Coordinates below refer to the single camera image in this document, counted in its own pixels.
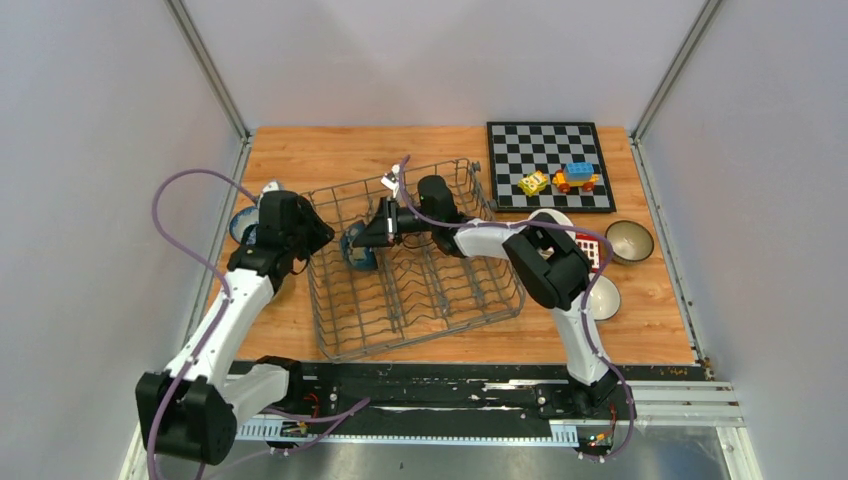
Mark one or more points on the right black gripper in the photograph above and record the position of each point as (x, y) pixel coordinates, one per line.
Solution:
(384, 228)

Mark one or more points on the dark teal glazed bowl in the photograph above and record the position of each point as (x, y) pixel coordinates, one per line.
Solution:
(357, 258)

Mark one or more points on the grey wire dish rack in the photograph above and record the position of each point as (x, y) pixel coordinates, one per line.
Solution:
(417, 293)

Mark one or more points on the blue floral white bowl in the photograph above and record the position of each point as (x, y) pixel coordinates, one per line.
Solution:
(242, 227)

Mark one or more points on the beige speckled bowl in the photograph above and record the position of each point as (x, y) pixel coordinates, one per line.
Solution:
(550, 218)

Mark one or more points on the dark blue white bowl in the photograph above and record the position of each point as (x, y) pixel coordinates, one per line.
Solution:
(605, 299)

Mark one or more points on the black striped bowl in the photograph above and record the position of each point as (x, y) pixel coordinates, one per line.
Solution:
(630, 242)

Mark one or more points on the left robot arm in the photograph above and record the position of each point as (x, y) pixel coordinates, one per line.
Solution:
(225, 324)

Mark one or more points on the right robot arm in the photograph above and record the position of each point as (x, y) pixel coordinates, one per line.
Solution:
(554, 270)

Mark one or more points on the black white checkerboard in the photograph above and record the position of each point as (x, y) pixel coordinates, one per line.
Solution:
(519, 148)

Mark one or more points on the yellow toy block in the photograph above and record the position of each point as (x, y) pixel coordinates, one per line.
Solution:
(533, 184)

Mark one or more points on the orange blue toy car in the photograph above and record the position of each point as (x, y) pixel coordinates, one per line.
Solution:
(579, 175)

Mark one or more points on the red white toy block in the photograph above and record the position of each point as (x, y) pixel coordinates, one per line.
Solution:
(591, 248)

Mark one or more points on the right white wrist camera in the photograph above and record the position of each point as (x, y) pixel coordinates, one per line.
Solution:
(392, 181)

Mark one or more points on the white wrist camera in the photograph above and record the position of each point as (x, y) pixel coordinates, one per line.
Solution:
(392, 181)
(272, 186)

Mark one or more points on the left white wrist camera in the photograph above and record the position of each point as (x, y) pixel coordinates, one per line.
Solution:
(272, 186)

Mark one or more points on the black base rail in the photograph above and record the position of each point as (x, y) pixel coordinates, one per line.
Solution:
(422, 404)

